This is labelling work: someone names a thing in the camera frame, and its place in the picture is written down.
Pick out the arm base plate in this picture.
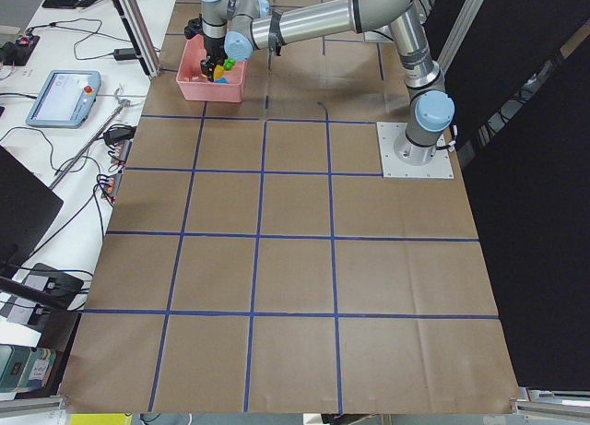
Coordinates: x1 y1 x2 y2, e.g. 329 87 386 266
376 122 454 180

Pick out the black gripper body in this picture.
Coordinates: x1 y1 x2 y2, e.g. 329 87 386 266
203 35 227 71

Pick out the green toy block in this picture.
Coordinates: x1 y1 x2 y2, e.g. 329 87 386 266
224 58 236 70

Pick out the aluminium frame post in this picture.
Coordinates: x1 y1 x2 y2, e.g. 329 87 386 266
112 0 161 79

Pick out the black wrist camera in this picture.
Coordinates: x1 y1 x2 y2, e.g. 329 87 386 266
183 18 203 40

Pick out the pink plastic box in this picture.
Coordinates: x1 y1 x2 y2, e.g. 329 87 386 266
176 33 249 104

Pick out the yellow toy block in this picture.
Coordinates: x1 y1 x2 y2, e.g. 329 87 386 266
213 65 225 82

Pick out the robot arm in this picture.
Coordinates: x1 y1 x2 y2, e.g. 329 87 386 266
181 0 455 166

